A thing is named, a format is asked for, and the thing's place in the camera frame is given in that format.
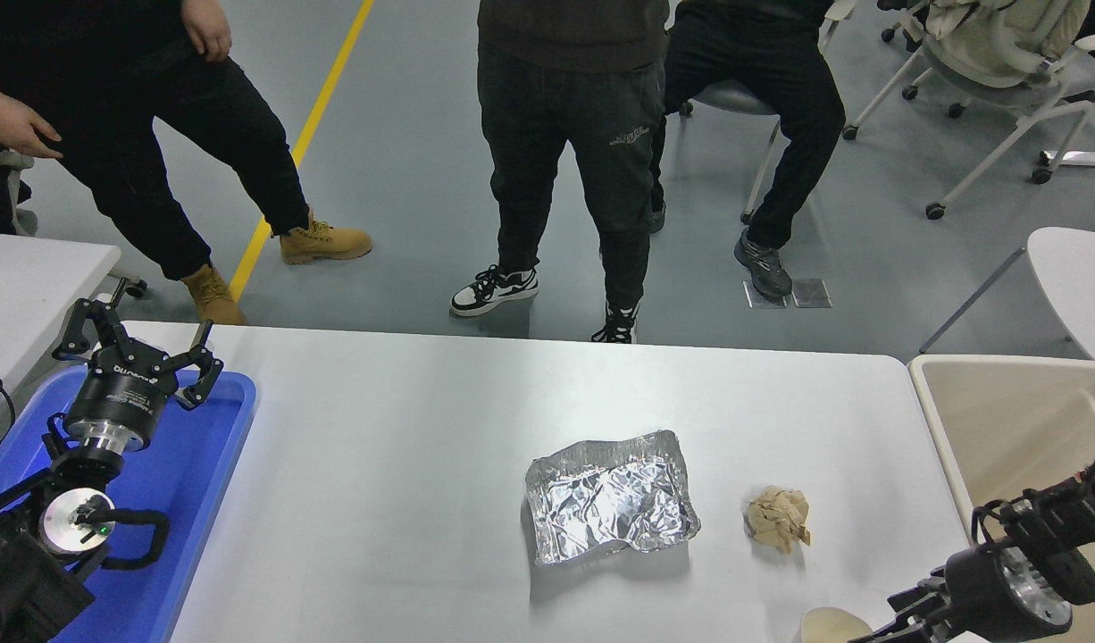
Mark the white wheeled office chair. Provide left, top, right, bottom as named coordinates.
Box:
left=842, top=0, right=1095, bottom=221

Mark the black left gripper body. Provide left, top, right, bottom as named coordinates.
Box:
left=65, top=344, right=175, bottom=438

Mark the white rectangular side table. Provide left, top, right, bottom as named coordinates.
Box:
left=0, top=230, right=149, bottom=416

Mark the person's right hand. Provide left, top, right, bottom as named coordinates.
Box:
left=0, top=71, right=63, bottom=160

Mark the white chair base leg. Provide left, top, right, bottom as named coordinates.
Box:
left=1032, top=147, right=1095, bottom=186

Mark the silver foil tray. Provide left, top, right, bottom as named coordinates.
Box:
left=524, top=430, right=701, bottom=567

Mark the beige coat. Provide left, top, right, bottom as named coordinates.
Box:
left=923, top=0, right=1093, bottom=90

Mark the large pale plastic bin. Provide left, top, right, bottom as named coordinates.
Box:
left=907, top=355, right=1095, bottom=643

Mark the grey office chair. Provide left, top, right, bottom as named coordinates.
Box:
left=0, top=147, right=39, bottom=238

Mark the grey wheeled stool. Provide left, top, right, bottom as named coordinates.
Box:
left=677, top=79, right=785, bottom=224

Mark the blue plastic tray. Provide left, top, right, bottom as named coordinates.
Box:
left=0, top=364, right=258, bottom=643

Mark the tan paper ball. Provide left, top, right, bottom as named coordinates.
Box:
left=746, top=485, right=813, bottom=555

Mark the white round table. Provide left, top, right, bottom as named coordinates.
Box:
left=1027, top=226, right=1095, bottom=367

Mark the grey metal table leg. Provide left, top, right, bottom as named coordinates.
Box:
left=918, top=247, right=1028, bottom=355

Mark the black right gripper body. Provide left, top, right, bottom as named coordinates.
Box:
left=943, top=543, right=1026, bottom=642

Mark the person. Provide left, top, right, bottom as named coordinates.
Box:
left=648, top=0, right=848, bottom=300
left=449, top=0, right=672, bottom=345
left=0, top=0, right=374, bottom=327

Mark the person's left hand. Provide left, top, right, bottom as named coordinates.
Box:
left=181, top=0, right=233, bottom=63

